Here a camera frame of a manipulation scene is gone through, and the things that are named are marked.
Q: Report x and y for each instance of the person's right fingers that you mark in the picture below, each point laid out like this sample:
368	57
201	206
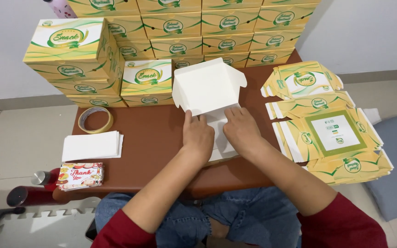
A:
238	113

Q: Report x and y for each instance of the stack of assembled yellow snack boxes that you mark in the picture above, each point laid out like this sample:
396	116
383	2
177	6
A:
174	27

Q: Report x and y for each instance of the white foam puzzle mat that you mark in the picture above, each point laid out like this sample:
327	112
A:
47	230

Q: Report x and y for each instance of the stack of colourful printed cards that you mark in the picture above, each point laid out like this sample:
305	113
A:
81	176

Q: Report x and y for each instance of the roll of yellowish tape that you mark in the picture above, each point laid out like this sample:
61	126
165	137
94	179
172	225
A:
110	120

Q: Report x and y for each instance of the grey-blue cushioned chair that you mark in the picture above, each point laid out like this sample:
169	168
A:
396	165

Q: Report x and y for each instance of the dark red long-sleeve shirt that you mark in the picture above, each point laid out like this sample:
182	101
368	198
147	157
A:
339	227

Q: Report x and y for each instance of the dark red tumbler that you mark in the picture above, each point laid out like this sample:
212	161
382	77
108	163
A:
33	196

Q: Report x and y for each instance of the stack of white paper sheets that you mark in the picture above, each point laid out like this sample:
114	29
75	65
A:
91	146

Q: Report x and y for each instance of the pink patterned bottle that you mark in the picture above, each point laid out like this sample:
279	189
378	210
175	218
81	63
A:
60	8

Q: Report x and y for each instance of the person's left fingers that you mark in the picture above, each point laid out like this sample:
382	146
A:
188	117

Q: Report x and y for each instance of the red bottle with silver cap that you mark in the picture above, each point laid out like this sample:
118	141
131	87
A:
51	179

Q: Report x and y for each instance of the pile of flat yellow box blanks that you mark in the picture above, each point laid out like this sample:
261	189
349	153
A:
336	132

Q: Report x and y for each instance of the white cardboard box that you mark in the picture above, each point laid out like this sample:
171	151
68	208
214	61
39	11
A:
205	86

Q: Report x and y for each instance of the person's right hand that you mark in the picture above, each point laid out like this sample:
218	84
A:
241	132

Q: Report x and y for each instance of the blue jeans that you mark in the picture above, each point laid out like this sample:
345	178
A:
253	213

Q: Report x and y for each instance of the person's left hand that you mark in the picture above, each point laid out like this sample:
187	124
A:
198	137

